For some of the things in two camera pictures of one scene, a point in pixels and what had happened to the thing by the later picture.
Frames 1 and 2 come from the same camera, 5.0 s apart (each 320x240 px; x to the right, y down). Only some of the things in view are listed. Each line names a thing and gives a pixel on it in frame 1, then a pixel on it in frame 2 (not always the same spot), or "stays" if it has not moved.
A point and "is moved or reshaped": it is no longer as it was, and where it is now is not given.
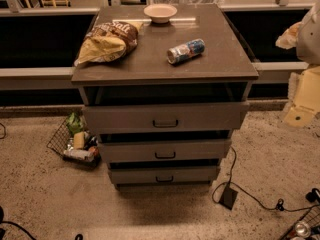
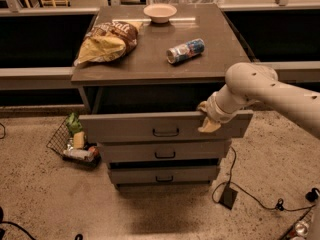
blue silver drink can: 185,51 stays
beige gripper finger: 289,38 -> 209,126
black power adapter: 228,197 stays
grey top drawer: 165,118 is moved or reshaped
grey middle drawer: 165,149 stays
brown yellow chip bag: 108,42 stays
